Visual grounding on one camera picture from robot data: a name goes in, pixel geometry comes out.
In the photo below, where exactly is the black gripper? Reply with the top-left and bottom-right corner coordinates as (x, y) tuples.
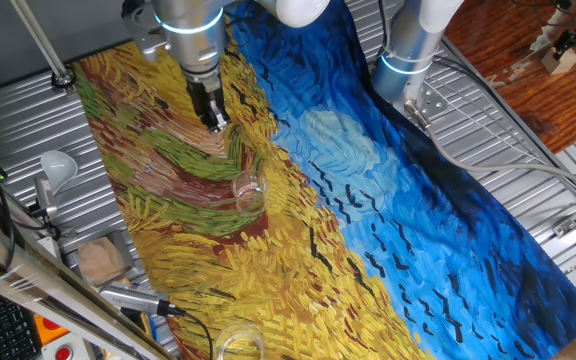
(185, 76), (233, 135)

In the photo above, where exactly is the clear glass rod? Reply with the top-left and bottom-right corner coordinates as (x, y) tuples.
(209, 192), (262, 208)

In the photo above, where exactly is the small glass beaker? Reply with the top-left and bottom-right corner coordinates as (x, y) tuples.
(230, 169), (271, 218)

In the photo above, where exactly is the large glass beaker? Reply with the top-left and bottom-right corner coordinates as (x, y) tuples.
(212, 322), (267, 360)

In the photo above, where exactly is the painted wheatfield tablecloth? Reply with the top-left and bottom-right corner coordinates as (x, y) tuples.
(70, 0), (576, 360)

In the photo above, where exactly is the grey metal pole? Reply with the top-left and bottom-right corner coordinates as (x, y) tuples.
(9, 0), (77, 92)

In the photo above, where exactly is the orange box red button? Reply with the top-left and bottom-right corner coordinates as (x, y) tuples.
(31, 312), (73, 347)

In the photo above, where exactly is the grey box red button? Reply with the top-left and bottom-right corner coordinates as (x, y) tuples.
(39, 331), (100, 360)

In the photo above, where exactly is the small wooden block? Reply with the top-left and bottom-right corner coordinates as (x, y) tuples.
(541, 46), (576, 77)

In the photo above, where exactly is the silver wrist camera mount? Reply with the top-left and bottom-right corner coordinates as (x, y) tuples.
(120, 0), (172, 64)

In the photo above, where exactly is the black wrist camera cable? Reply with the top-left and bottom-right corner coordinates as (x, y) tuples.
(120, 0), (142, 20)

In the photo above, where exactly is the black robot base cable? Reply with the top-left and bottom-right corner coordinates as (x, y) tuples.
(373, 0), (395, 64)

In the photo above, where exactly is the black depth camera cable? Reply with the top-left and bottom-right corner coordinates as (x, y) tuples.
(157, 299), (215, 360)

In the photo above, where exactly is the silver depth camera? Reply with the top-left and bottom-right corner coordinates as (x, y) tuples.
(98, 281), (173, 317)

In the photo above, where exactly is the thick grey cable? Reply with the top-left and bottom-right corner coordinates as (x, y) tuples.
(404, 98), (576, 201)

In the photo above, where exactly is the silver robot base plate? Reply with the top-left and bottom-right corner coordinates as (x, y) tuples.
(401, 82), (450, 129)

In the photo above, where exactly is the aluminium frame bar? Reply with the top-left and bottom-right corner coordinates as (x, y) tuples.
(0, 207), (179, 360)

